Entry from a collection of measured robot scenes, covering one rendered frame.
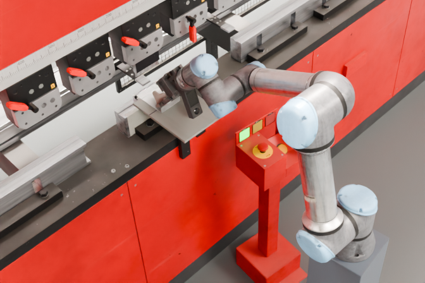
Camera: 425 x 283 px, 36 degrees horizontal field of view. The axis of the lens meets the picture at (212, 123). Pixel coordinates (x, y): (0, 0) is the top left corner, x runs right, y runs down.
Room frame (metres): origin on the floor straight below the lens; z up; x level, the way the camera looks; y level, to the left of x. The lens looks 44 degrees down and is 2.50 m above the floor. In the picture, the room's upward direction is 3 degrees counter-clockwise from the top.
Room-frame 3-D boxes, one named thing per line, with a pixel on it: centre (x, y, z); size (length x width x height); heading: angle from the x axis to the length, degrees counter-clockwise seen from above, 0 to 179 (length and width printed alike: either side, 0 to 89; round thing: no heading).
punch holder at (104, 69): (1.58, 0.38, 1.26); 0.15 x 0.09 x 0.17; 132
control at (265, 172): (1.64, -0.21, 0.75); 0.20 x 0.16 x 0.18; 126
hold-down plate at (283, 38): (2.09, -0.28, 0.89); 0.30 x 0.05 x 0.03; 132
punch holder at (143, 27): (1.71, 0.23, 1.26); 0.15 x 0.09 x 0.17; 132
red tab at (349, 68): (2.30, -0.66, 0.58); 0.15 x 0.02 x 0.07; 132
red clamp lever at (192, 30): (1.79, 0.05, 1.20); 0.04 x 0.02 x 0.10; 42
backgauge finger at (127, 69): (1.85, 0.31, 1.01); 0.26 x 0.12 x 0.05; 42
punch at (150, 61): (1.73, 0.21, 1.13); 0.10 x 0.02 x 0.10; 132
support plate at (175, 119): (1.62, 0.11, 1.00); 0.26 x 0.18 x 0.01; 42
